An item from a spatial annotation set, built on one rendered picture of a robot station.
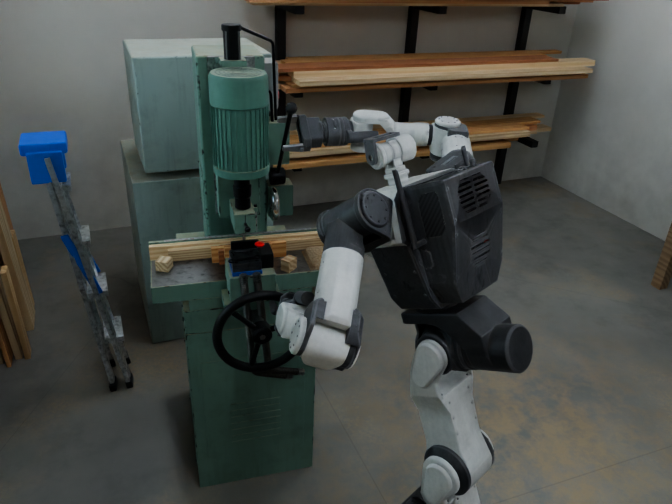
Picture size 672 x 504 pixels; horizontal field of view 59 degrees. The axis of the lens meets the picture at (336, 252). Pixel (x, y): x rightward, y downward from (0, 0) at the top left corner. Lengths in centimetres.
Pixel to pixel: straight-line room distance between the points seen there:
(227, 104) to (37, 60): 245
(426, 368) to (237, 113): 89
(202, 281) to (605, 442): 187
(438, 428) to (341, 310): 60
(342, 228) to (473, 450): 74
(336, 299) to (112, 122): 318
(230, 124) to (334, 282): 75
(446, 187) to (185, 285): 94
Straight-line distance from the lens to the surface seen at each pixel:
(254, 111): 179
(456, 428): 163
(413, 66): 418
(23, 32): 409
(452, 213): 129
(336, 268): 120
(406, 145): 147
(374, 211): 125
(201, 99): 203
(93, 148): 423
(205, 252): 202
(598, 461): 281
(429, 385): 155
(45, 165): 245
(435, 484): 170
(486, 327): 143
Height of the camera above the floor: 186
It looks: 28 degrees down
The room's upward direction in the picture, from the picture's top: 3 degrees clockwise
